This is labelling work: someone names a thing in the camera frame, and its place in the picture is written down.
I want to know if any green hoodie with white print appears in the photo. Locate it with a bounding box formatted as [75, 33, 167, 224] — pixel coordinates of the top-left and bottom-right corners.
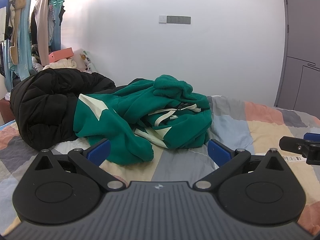
[73, 75, 212, 165]

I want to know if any grey door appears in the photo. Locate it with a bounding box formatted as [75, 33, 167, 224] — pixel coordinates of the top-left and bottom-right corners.
[274, 0, 319, 116]

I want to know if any patchwork pastel bed quilt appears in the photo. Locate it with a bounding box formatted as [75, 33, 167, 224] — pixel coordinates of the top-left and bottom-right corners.
[1, 96, 319, 235]

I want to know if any black puffer jacket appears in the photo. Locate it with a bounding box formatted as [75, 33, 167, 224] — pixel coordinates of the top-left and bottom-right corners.
[10, 68, 116, 151]

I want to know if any cream folded cloth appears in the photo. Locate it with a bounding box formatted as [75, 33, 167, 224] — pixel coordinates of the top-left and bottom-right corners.
[43, 59, 76, 70]

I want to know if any light blue curtain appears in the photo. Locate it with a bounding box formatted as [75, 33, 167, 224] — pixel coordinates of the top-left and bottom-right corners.
[5, 0, 33, 90]

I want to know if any printed white pillow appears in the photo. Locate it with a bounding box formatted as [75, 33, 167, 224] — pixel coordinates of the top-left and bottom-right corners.
[73, 49, 98, 73]

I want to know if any pink shoe box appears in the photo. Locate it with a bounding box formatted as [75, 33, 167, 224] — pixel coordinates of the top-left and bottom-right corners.
[49, 47, 74, 63]

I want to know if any hanging beige pink garment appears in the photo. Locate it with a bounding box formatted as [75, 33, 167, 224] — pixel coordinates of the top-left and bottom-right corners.
[29, 0, 49, 66]

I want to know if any hanging tan coat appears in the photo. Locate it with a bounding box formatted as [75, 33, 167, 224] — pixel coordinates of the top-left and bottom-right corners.
[9, 0, 27, 65]

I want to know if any grey wall switch panel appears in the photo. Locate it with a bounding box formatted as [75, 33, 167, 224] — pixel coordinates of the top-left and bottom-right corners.
[167, 16, 191, 25]

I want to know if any white wall socket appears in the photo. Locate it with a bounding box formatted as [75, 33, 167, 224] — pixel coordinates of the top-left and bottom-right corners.
[159, 15, 167, 24]

